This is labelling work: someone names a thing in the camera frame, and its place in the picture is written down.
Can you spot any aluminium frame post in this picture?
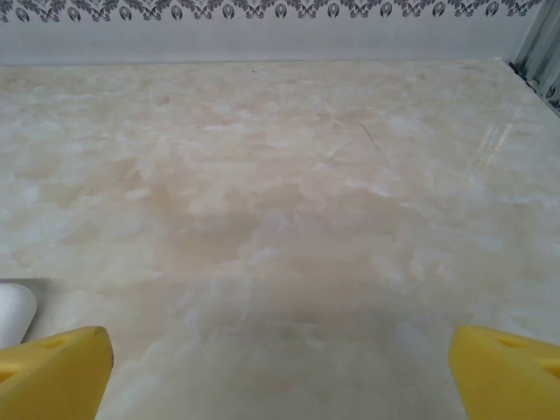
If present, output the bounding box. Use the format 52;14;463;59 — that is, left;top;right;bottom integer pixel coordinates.
510;0;560;84

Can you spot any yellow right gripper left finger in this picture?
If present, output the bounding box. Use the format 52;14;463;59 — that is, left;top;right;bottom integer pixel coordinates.
0;325;115;420

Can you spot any white earbud charging case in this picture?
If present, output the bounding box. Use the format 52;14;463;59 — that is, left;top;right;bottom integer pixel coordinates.
0;283;38;352

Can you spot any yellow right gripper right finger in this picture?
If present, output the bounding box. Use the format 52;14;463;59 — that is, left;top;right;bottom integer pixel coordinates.
449;325;560;420

